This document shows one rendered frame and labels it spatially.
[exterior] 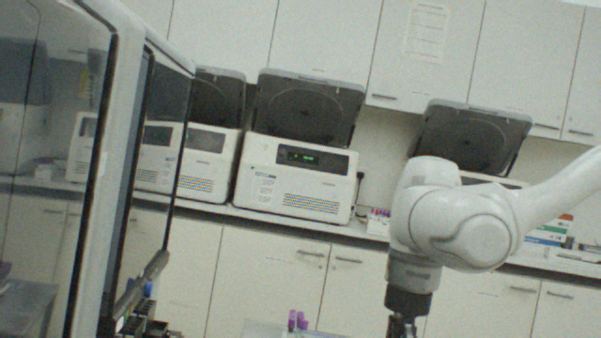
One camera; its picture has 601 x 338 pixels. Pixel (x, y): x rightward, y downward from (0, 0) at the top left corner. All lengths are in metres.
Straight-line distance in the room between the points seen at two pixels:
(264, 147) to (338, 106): 0.48
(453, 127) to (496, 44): 0.47
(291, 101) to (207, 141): 0.53
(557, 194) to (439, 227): 0.19
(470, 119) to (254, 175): 1.12
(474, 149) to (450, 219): 3.04
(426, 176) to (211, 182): 2.42
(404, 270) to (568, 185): 0.28
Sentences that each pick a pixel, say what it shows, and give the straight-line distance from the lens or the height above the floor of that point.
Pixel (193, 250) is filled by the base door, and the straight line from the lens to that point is 3.56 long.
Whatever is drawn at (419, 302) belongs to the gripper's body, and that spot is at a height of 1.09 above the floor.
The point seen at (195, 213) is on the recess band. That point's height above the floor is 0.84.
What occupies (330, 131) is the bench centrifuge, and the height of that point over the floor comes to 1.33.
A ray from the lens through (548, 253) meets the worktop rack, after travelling 3.91.
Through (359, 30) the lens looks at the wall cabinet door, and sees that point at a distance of 3.83.
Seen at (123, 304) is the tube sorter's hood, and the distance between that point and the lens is 1.27.
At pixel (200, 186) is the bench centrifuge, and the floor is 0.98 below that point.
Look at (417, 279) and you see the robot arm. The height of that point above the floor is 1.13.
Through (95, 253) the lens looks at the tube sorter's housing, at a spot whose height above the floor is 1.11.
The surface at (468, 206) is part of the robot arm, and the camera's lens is 1.01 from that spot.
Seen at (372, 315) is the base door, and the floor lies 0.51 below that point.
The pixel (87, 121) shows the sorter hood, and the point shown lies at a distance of 0.82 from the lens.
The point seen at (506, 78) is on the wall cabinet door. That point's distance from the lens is 3.97.
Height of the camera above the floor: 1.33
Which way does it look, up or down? 3 degrees down
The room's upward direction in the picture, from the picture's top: 10 degrees clockwise
